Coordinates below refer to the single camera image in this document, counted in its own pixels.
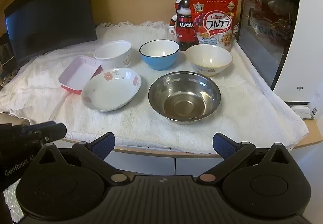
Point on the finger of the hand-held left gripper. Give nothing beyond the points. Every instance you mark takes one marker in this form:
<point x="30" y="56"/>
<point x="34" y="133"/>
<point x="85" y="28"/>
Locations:
<point x="44" y="126"/>
<point x="56" y="131"/>

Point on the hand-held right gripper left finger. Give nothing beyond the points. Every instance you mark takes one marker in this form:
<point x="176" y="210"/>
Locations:
<point x="103" y="143"/>

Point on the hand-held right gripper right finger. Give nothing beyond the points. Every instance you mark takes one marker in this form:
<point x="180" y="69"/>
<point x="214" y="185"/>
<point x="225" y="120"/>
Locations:
<point x="224" y="144"/>

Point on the white floral plate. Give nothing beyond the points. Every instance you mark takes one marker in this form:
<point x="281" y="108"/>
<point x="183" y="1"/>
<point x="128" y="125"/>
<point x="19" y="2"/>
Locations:
<point x="108" y="92"/>

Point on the stainless steel bowl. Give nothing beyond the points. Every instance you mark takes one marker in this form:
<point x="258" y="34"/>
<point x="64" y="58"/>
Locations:
<point x="184" y="97"/>

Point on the pink rectangular tray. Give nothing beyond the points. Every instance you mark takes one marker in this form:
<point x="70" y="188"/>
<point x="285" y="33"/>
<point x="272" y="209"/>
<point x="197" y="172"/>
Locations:
<point x="75" y="72"/>

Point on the cream floral bowl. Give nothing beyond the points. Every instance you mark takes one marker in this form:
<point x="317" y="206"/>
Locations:
<point x="209" y="58"/>

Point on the white plastic bowl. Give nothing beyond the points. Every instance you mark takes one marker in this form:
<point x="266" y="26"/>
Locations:
<point x="113" y="49"/>

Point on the blue bowl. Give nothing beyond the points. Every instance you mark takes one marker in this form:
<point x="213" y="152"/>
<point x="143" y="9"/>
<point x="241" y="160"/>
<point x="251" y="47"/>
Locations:
<point x="159" y="62"/>

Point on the white fringed towel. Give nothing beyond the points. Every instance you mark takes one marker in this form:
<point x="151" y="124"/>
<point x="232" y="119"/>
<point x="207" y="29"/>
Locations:
<point x="141" y="123"/>

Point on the white cabinet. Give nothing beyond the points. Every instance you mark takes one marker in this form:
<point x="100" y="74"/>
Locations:
<point x="151" y="163"/>

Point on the small white box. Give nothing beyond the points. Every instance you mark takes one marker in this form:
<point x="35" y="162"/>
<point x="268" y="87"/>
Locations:
<point x="301" y="111"/>

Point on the black monitor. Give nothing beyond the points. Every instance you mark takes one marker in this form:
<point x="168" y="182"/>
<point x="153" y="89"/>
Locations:
<point x="50" y="24"/>

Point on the white microwave oven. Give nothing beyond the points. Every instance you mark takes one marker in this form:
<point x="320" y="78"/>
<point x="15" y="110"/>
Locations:
<point x="265" y="37"/>

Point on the red cereal bag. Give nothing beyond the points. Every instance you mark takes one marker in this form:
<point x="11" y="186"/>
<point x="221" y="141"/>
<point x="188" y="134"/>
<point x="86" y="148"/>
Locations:
<point x="214" y="22"/>

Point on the red bear robot figurine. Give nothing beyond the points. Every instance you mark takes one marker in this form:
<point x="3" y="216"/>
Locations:
<point x="184" y="27"/>

